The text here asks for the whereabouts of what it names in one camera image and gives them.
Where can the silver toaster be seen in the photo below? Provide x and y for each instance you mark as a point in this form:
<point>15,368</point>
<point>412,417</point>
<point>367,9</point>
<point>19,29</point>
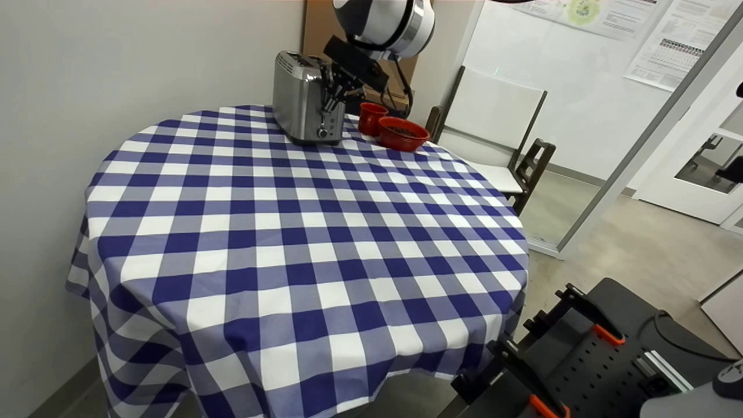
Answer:
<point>299,97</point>

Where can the grey metal pole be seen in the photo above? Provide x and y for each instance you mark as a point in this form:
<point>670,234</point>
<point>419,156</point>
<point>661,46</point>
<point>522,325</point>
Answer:
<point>678,104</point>

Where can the blue white checkered tablecloth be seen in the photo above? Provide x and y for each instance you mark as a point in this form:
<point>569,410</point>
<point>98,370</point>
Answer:
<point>267,279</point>

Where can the black orange clamp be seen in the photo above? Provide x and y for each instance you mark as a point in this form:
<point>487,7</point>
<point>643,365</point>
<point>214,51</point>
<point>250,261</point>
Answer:
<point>572,298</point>

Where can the red bowl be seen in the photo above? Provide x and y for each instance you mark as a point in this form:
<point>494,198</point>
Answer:
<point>400,132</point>

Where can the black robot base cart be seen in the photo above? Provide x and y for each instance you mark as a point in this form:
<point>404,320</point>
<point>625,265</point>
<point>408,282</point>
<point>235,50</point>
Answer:
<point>569,373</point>

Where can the white board with black frame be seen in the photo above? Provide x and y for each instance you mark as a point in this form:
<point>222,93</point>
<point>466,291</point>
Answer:
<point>488,123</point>

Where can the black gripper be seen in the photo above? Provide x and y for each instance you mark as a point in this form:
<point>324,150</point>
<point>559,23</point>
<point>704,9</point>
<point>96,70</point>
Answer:
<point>354,63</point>

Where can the red cup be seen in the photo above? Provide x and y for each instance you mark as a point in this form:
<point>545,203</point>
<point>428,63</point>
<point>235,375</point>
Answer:
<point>371,111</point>

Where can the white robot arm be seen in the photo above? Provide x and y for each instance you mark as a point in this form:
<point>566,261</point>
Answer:
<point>374,30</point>

